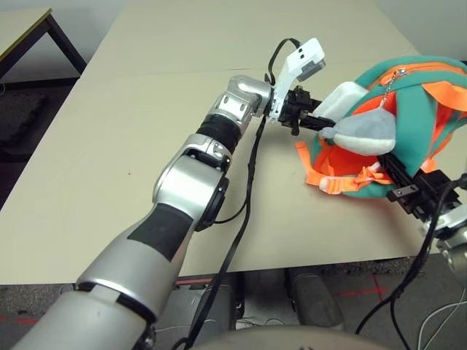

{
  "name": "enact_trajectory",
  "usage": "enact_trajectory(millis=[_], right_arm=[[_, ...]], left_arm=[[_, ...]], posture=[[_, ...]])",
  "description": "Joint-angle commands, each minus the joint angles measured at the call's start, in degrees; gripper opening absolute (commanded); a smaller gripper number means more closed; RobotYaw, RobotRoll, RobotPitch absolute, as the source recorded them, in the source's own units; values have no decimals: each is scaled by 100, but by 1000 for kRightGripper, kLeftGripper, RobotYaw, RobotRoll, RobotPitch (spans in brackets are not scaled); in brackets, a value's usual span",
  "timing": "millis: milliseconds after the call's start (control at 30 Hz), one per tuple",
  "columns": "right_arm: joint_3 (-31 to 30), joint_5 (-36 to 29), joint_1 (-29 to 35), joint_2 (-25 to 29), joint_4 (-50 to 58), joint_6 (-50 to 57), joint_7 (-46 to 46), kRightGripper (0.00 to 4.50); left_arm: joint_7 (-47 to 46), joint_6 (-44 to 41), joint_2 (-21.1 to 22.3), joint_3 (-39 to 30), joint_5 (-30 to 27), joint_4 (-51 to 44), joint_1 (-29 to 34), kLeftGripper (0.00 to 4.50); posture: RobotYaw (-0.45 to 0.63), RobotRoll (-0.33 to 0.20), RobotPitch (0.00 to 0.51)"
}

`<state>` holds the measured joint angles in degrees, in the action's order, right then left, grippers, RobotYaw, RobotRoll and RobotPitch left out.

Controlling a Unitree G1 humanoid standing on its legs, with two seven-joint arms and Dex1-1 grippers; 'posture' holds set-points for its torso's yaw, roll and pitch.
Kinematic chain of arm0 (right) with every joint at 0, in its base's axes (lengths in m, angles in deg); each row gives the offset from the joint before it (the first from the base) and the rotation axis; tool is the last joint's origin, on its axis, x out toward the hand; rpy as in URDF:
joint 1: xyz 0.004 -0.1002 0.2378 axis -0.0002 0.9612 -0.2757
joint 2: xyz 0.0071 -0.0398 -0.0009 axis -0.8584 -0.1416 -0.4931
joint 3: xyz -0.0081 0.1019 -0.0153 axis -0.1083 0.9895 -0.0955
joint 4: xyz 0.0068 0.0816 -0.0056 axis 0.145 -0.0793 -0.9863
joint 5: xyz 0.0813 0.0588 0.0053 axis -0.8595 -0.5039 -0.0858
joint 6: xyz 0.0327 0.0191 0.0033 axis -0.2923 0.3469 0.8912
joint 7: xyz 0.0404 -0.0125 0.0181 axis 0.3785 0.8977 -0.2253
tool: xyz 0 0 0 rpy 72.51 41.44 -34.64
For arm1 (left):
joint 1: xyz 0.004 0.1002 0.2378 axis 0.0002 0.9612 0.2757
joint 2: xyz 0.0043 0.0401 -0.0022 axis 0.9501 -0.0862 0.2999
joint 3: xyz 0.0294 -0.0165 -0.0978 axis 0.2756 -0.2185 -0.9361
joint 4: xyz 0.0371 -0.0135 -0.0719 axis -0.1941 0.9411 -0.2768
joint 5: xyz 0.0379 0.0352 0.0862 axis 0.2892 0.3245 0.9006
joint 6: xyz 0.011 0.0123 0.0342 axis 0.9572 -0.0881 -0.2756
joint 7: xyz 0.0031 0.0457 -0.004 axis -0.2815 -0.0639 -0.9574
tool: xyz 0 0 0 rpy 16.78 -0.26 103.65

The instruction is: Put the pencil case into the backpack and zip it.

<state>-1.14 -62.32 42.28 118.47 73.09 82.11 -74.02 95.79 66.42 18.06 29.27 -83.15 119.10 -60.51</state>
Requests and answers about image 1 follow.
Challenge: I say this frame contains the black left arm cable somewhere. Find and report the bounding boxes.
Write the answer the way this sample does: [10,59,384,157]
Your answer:
[174,37,304,350]

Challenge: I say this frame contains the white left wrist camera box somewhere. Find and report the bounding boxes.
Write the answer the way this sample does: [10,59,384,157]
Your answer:
[270,37,326,122]

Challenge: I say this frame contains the grey robot left leg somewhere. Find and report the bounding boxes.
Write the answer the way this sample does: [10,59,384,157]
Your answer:
[189,271,242,343]

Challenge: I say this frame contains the grey white plush shark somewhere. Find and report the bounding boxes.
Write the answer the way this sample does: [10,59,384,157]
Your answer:
[317,109,398,154]

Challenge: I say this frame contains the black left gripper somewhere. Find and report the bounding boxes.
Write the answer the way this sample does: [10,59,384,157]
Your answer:
[279,86,335,136]

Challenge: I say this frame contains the grey robot torso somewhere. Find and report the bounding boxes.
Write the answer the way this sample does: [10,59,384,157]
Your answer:
[193,326,395,350]

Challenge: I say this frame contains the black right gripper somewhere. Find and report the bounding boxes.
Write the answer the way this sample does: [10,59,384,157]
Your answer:
[379,155,463,222]

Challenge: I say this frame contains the black framed side table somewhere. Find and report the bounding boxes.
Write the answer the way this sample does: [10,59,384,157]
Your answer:
[0,7,88,92]

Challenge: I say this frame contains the teal and orange backpack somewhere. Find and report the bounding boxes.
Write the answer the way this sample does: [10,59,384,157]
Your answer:
[294,55,467,200]

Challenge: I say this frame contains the white floor cable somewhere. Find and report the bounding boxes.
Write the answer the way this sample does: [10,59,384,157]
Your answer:
[417,291,467,350]

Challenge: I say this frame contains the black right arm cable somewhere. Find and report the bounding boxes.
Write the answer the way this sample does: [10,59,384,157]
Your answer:
[355,178,467,350]

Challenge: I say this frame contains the black floor mat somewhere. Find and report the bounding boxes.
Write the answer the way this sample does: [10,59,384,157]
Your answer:
[0,89,48,147]

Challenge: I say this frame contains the grey robot right leg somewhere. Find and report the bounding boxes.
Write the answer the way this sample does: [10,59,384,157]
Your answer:
[284,268,344,331]

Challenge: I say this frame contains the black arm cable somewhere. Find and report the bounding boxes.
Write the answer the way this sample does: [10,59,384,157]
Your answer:
[174,37,304,350]
[355,178,467,350]

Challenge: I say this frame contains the grey robot leg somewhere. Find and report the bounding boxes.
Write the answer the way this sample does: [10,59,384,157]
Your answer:
[284,268,344,331]
[189,271,242,343]

